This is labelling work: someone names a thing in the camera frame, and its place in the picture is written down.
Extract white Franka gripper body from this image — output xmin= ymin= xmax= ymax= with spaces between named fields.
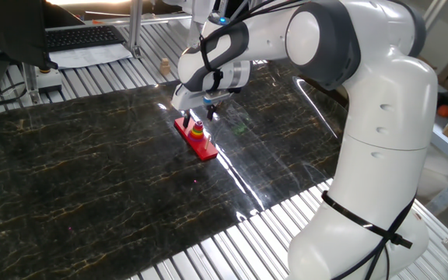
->
xmin=170 ymin=82 xmax=209 ymax=113

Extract red Hanoi base with pegs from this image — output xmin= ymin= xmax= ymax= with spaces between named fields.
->
xmin=173 ymin=115 xmax=219 ymax=163

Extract white paper sheets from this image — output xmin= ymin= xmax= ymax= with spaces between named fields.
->
xmin=48 ymin=42 xmax=134 ymax=70

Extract black marble pattern mat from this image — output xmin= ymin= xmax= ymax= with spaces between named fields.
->
xmin=0 ymin=61 xmax=365 ymax=280

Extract black computer keyboard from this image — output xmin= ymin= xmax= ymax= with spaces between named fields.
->
xmin=44 ymin=25 xmax=127 ymax=54

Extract white emergency stop box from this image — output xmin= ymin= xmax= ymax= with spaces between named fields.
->
xmin=36 ymin=65 xmax=64 ymax=94

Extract black monitor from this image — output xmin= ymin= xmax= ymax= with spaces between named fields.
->
xmin=0 ymin=0 xmax=60 ymax=72

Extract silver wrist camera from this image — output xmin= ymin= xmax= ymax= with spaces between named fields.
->
xmin=202 ymin=89 xmax=233 ymax=107

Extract aluminium frame rail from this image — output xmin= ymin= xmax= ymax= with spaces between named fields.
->
xmin=44 ymin=13 xmax=192 ymax=31

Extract aluminium frame post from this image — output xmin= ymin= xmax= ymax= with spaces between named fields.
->
xmin=128 ymin=0 xmax=144 ymax=58

